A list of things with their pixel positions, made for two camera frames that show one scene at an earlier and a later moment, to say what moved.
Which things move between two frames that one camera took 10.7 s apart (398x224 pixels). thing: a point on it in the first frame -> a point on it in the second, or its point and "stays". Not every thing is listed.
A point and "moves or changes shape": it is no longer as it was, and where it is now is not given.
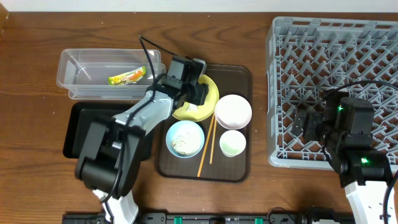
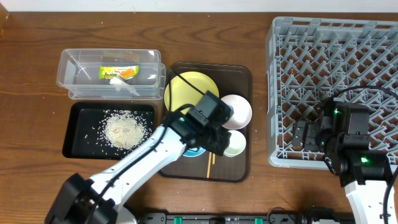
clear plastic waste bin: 107,73 stays
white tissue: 192,108 moves or changes shape
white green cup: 232,143 stays
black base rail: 209,218 stays
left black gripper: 196,94 -> 218,144
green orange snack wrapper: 129,77 -> 108,72
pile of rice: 185,144 moves or changes shape
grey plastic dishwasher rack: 305,57 stays
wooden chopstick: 213,117 -> 209,165
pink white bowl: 233,112 stays
